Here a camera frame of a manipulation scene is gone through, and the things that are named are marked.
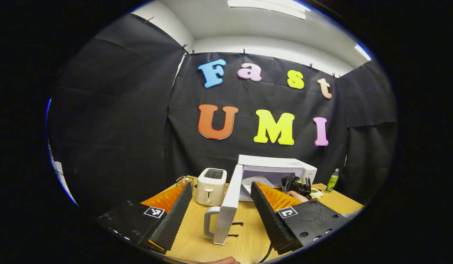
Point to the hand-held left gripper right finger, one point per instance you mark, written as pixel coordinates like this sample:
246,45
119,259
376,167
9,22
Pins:
270,220

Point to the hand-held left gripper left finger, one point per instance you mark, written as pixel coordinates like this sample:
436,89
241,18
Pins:
175,220

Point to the white microwave oven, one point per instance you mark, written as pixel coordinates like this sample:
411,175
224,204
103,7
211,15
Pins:
226,209

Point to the white divided dish with beans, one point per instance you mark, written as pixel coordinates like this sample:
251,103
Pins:
317,193

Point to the green drink bottle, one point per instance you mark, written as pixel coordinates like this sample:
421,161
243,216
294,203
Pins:
332,183

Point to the white toaster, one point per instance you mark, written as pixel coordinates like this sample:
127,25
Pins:
211,190

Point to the black backdrop cloth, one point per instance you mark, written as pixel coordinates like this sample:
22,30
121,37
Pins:
120,128

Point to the white printed board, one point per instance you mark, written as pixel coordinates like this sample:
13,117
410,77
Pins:
59,171

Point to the small ceiling light panel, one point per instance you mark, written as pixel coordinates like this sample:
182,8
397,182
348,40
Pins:
362,51

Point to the large ceiling light panel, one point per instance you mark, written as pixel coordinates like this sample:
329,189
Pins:
270,5

